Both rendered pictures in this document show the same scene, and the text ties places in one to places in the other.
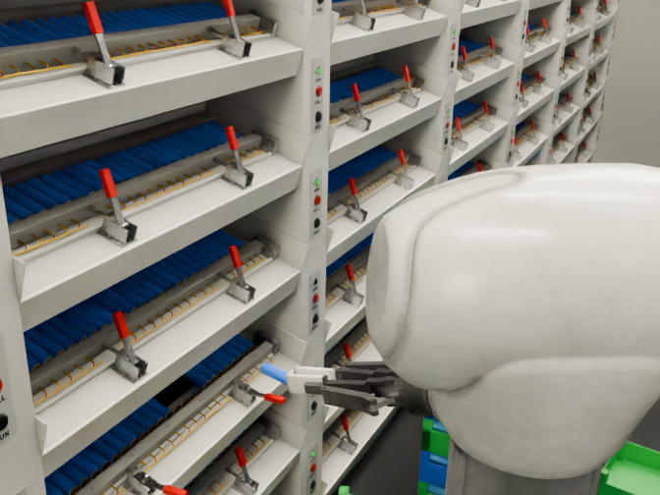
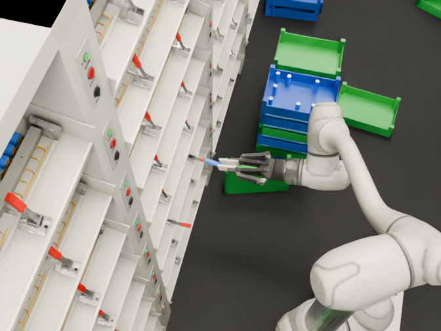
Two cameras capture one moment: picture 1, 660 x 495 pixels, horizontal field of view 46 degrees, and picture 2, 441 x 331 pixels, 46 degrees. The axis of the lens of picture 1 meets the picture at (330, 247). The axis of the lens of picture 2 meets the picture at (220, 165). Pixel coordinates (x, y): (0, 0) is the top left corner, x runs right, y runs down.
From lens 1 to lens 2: 0.98 m
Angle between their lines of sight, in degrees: 40
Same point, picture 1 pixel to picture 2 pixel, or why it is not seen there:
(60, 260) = (147, 196)
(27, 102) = (141, 174)
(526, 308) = (361, 304)
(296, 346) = (203, 122)
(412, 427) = (240, 91)
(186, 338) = (176, 169)
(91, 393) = (156, 216)
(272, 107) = not seen: hidden behind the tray
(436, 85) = not seen: outside the picture
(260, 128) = not seen: hidden behind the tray
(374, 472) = (228, 125)
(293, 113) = (199, 41)
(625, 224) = (385, 282)
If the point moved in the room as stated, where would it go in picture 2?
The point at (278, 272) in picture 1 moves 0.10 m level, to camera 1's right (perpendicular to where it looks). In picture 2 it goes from (197, 104) to (224, 99)
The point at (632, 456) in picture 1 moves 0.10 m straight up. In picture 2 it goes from (348, 90) to (352, 79)
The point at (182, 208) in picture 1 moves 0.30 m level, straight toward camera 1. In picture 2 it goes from (172, 132) to (213, 217)
